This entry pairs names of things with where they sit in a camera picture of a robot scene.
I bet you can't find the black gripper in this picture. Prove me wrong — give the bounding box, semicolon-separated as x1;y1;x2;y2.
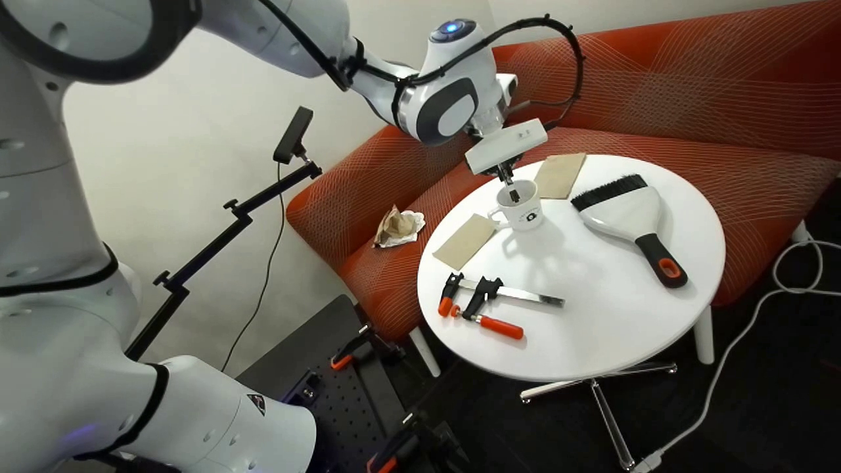
491;157;527;193

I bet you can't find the white ceramic mug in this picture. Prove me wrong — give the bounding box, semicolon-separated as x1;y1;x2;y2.
494;179;546;236

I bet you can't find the small beige paper sheet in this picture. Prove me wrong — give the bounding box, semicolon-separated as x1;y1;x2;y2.
533;152;588;203

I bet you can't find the large beige paper sheet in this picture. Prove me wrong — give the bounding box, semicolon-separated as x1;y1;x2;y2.
432;210;502;273

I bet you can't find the white brush with black bristles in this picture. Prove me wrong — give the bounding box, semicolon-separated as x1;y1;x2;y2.
571;170;692;292

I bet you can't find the orange and black bar clamp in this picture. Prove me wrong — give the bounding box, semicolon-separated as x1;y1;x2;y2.
437;270;569;344

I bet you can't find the crumpled beige paper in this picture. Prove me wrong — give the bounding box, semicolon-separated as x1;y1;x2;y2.
372;206;429;252

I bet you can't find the orange patterned sofa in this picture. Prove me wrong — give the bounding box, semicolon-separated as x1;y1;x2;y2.
285;0;841;382

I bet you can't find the orange black mounting clamp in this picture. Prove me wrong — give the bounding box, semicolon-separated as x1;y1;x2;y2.
365;409;469;473
326;323;398;376

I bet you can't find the chrome table base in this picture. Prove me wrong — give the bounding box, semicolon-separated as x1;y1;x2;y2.
519;357;682;473

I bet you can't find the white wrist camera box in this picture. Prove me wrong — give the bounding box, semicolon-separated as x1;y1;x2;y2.
464;119;549;175

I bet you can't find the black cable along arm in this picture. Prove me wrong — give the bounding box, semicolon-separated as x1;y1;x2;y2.
257;0;588;131

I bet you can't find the black camera on stand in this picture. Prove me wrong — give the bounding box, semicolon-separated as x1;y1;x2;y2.
272;105;316;166

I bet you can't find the thin black camera cable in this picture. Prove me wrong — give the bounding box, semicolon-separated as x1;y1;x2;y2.
218;161;293;376

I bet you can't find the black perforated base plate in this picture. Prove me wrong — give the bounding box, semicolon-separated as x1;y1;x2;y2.
235;292;458;473

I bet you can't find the white floor cable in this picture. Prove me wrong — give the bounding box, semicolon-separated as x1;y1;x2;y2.
628;235;841;473

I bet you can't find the black articulated camera stand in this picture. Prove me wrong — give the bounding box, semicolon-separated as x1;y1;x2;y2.
125;157;326;363

